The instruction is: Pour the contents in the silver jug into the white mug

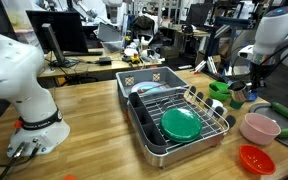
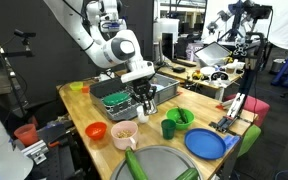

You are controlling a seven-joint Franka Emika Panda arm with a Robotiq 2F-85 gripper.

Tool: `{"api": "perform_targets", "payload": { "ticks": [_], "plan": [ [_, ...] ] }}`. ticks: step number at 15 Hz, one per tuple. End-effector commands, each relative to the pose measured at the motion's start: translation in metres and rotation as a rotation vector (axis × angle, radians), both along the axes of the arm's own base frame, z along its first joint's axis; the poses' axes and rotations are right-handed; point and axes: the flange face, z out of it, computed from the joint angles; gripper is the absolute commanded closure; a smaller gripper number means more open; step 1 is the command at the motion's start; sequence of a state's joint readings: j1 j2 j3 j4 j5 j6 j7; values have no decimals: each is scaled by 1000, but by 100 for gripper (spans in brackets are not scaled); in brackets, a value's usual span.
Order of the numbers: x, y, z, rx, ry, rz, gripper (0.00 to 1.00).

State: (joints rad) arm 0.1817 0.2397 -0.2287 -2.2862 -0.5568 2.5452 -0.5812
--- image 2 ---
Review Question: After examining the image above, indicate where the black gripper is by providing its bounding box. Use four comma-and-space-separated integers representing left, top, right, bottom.
130, 77, 158, 112

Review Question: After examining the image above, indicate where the white mug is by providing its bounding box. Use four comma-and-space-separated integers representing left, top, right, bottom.
136, 105, 150, 124

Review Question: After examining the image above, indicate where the light blue plate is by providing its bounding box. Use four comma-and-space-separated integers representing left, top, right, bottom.
146, 83, 166, 93

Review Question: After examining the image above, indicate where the bright green bowl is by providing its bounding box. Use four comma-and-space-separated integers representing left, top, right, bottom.
165, 107, 196, 131

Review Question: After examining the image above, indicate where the wooden office desk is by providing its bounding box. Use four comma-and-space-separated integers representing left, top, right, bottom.
141, 60, 245, 102

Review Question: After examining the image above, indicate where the green plastic plate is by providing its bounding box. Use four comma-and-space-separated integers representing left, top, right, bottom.
101, 92, 132, 107

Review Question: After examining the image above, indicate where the dark green plastic cup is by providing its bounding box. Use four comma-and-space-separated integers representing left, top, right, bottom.
160, 118, 177, 141

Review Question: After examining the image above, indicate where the small dark green vegetable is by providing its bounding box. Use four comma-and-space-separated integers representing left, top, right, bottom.
176, 105, 189, 125

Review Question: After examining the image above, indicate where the black power adapter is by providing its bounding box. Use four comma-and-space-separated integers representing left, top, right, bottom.
171, 65, 187, 74

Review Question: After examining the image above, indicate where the black keyboard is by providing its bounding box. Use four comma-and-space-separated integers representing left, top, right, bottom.
171, 57, 197, 68

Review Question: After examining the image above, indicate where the yellow toy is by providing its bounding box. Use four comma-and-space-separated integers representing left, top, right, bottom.
191, 69, 202, 81

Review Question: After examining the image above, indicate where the black computer monitor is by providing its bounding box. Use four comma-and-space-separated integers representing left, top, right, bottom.
159, 31, 176, 66

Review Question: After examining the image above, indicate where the red colander bowl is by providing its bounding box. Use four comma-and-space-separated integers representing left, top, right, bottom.
84, 121, 108, 141

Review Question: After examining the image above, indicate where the pink box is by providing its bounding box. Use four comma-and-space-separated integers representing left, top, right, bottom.
185, 42, 205, 63

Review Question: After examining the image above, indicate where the white bowl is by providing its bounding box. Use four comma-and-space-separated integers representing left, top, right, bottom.
199, 65, 217, 77

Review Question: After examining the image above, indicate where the grey round metal tray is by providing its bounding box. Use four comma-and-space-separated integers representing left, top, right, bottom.
109, 144, 204, 180

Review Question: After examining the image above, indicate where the long green cucumber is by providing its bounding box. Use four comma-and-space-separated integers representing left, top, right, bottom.
124, 146, 149, 180

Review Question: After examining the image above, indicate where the blue plastic plate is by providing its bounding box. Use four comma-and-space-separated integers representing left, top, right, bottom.
184, 127, 228, 161

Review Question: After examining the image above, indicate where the white headset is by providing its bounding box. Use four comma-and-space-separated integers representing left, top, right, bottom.
209, 70, 231, 83

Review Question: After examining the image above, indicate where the clear plastic box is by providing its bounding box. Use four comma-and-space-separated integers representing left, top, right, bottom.
193, 41, 233, 68

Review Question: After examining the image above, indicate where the short green cucumber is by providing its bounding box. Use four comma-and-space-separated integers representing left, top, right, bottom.
174, 167, 201, 180

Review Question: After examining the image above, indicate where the blue cloth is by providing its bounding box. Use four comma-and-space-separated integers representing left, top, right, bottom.
223, 134, 241, 150

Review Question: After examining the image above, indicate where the green chair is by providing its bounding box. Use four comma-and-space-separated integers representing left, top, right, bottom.
237, 124, 262, 158

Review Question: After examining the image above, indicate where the pink stool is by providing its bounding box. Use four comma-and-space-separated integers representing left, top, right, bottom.
224, 93, 271, 128

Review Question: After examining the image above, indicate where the orange plastic cup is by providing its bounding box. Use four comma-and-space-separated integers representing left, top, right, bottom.
13, 123, 40, 147

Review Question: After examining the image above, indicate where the white rounded cover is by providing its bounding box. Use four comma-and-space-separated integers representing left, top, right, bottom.
0, 102, 35, 180

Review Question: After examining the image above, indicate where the grey wire dish rack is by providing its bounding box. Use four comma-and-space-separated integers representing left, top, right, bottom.
89, 77, 146, 122

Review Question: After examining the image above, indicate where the pink pot with handle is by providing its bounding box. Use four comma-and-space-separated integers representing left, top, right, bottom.
110, 120, 140, 152

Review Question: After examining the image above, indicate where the black folding camera stand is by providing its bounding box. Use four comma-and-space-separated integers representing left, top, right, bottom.
209, 31, 267, 134

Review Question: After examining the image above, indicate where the aluminium extrusion bracket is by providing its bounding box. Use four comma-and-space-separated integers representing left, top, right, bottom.
20, 139, 50, 166

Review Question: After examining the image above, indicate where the black camera rig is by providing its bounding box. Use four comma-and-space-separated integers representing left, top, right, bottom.
206, 0, 274, 44

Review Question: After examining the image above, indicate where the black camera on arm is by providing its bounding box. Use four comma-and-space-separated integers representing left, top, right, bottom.
13, 28, 37, 47

